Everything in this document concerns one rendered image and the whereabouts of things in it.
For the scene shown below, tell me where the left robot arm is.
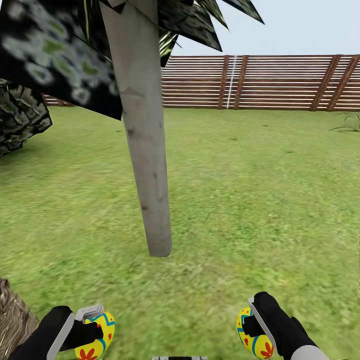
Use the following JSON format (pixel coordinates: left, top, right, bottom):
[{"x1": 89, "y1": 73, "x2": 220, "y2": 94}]
[{"x1": 7, "y1": 304, "x2": 105, "y2": 360}]

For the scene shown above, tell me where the wicker basket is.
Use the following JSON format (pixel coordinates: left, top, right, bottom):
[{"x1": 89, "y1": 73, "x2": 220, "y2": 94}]
[{"x1": 0, "y1": 277, "x2": 40, "y2": 360}]

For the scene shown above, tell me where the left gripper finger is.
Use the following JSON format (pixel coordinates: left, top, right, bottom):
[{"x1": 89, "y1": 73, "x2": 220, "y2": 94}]
[{"x1": 95, "y1": 327, "x2": 104, "y2": 339}]

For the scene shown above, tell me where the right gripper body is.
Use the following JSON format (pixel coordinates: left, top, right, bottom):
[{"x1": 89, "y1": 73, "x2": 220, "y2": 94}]
[{"x1": 243, "y1": 315, "x2": 266, "y2": 338}]

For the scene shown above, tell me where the easter egg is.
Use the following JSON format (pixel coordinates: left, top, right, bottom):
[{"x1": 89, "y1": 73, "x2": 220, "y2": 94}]
[
  {"x1": 236, "y1": 307, "x2": 275, "y2": 359},
  {"x1": 74, "y1": 311, "x2": 116, "y2": 360}
]

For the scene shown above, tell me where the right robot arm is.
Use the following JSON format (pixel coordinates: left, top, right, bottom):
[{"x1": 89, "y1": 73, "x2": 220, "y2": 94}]
[{"x1": 242, "y1": 291, "x2": 330, "y2": 360}]

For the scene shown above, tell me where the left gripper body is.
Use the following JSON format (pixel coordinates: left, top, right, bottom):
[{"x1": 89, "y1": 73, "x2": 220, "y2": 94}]
[{"x1": 59, "y1": 320, "x2": 97, "y2": 352}]

